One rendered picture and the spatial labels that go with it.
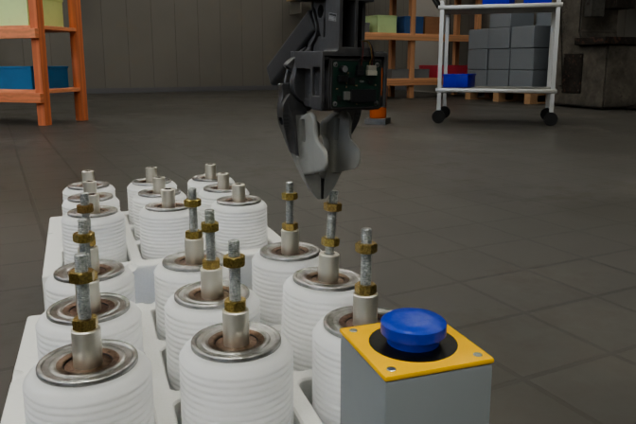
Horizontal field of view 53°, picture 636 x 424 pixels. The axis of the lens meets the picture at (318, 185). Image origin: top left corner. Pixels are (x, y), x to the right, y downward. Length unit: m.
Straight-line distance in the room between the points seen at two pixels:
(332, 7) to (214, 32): 11.09
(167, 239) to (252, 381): 0.55
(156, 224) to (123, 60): 10.27
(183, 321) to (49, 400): 0.16
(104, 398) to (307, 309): 0.24
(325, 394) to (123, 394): 0.18
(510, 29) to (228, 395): 8.07
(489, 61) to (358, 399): 8.36
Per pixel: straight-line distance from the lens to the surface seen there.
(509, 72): 8.46
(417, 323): 0.39
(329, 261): 0.68
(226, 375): 0.52
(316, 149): 0.63
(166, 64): 11.43
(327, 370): 0.57
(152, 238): 1.05
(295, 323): 0.68
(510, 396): 1.03
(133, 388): 0.52
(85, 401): 0.51
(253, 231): 1.07
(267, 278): 0.77
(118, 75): 11.27
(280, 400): 0.55
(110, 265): 0.78
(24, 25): 5.60
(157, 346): 0.74
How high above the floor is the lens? 0.48
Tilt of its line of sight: 11 degrees down
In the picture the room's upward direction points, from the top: straight up
